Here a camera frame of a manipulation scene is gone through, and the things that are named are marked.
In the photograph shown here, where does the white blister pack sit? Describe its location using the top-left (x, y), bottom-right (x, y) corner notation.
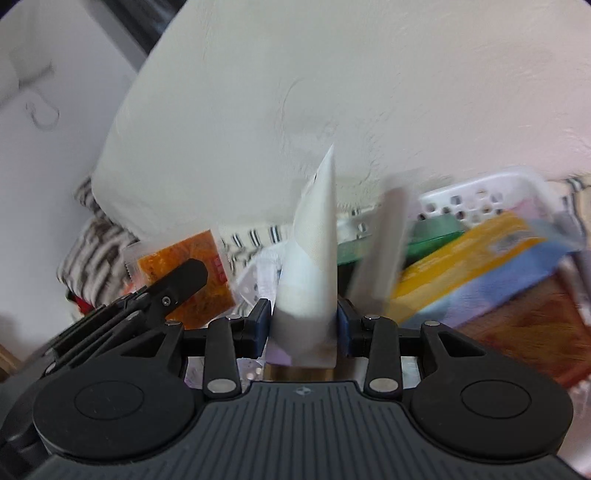
top-left (233, 251), bottom-right (285, 308)

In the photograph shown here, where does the brown red snack packet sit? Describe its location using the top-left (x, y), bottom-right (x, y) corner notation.
top-left (455, 272), bottom-right (591, 389)

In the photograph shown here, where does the orange transparent packet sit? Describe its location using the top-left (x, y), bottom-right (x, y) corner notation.
top-left (124, 231), bottom-right (237, 330)

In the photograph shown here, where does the green flat packet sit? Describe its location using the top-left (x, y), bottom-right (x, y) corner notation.
top-left (337, 216), bottom-right (465, 267)

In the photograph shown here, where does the white plastic basket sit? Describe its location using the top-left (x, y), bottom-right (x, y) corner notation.
top-left (231, 165), bottom-right (591, 402)

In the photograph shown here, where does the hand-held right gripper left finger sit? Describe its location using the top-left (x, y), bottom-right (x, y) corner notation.
top-left (111, 298), bottom-right (273, 400)

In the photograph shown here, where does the metal wire hook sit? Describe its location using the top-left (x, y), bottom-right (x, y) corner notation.
top-left (25, 98), bottom-right (61, 131)

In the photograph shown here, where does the light blue yellow snack packet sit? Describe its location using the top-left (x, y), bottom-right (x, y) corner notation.
top-left (390, 213), bottom-right (573, 325)

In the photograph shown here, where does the grey striped cloth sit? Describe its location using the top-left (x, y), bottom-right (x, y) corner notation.
top-left (58, 178), bottom-right (140, 306)

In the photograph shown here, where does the grey flat packet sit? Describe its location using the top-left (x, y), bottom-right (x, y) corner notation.
top-left (348, 186), bottom-right (410, 315)

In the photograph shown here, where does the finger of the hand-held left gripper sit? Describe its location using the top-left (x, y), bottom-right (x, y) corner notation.
top-left (147, 257), bottom-right (209, 320)

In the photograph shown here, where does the large white embossed pillow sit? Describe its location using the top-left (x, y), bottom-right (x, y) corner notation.
top-left (90, 0), bottom-right (591, 241)

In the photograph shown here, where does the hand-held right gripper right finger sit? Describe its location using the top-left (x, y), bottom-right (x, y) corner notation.
top-left (336, 298), bottom-right (488, 400)

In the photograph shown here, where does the white paper sachet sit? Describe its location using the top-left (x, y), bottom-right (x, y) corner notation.
top-left (269, 144), bottom-right (341, 370)

